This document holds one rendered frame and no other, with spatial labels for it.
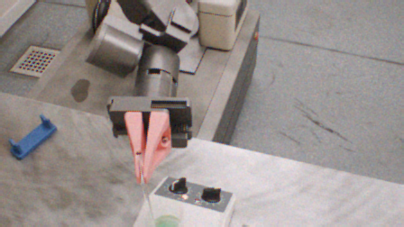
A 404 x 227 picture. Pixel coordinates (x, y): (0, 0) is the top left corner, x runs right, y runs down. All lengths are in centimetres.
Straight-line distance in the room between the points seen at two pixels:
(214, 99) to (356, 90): 86
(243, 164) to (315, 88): 130
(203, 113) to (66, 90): 48
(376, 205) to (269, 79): 135
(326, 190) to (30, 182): 54
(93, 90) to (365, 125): 113
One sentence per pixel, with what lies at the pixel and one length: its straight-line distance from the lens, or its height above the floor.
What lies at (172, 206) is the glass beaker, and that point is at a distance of 64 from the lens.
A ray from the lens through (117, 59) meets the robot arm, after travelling 59.
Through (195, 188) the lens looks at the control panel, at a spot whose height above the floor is 79.
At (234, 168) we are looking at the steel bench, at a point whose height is 75.
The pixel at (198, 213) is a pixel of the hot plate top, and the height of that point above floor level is 84.
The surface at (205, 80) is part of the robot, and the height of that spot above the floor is 37.
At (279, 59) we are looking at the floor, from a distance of 223.
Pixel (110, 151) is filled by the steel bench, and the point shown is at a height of 75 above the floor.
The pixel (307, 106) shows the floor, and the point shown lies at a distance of 202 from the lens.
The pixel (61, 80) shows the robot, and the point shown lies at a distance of 165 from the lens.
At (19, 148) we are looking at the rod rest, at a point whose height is 78.
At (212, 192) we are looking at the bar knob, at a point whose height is 81.
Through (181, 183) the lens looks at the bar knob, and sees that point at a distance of 75.
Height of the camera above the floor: 143
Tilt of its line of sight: 48 degrees down
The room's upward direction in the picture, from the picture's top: 1 degrees counter-clockwise
